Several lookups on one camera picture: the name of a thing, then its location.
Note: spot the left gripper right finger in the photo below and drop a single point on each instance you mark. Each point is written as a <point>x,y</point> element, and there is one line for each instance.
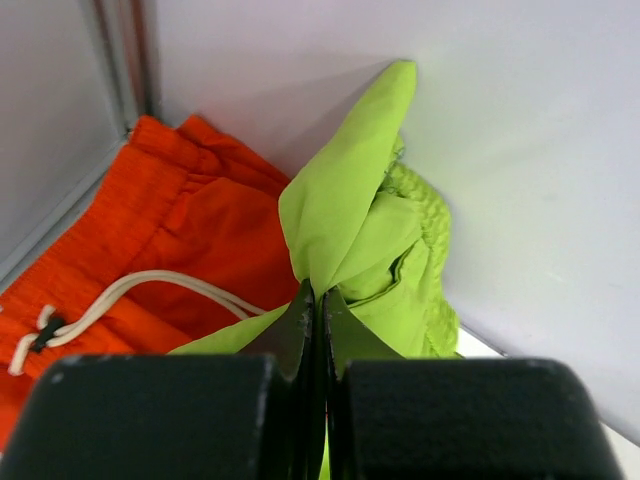
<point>475,420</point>

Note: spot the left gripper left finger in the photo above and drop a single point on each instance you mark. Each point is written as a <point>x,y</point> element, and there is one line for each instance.
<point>150,420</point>

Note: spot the orange shorts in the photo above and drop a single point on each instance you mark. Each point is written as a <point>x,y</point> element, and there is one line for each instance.
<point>191,200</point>

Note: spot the green shorts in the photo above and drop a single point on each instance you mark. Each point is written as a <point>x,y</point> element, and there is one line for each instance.
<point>357,220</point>

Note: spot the left aluminium corner post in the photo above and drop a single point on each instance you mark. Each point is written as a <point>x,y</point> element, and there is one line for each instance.
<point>126,42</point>

